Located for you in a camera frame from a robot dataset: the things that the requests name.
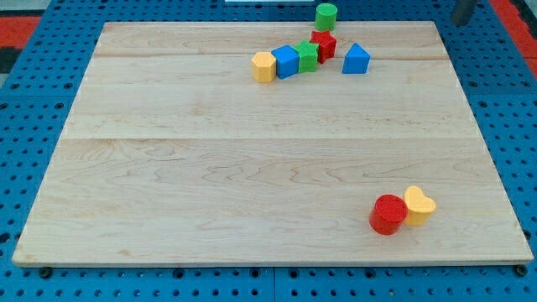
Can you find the green cylinder block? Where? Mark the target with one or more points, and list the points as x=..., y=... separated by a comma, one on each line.
x=325, y=16

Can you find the blue triangle block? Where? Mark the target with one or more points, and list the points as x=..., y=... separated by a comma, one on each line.
x=356, y=60

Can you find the yellow hexagon block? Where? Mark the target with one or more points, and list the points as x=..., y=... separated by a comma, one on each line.
x=263, y=67

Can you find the green star block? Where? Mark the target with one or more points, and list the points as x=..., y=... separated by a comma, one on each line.
x=308, y=56

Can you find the red star block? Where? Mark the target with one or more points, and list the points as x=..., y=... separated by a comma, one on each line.
x=326, y=45

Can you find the yellow heart block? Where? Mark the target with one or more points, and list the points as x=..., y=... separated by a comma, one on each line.
x=420, y=206

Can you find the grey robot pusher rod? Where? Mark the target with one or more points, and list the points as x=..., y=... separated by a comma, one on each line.
x=462, y=12

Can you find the light wooden board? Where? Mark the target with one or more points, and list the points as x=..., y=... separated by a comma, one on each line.
x=172, y=155

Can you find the red cylinder block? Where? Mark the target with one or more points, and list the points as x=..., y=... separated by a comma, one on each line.
x=388, y=214

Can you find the blue cube block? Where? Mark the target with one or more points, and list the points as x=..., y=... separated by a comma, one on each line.
x=287, y=61

